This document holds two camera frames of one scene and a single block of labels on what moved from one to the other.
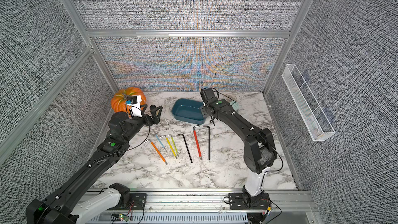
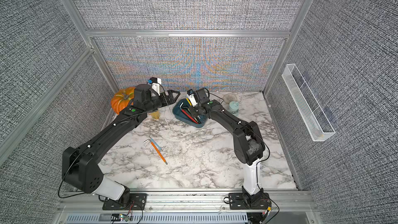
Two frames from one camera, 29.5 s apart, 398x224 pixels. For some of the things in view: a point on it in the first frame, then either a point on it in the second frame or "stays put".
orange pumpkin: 119,98 stays put
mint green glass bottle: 235,105 stays put
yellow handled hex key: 170,145 to 189,101
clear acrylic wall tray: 316,122 stays put
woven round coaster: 231,96 stays put
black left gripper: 155,120 to 171,99
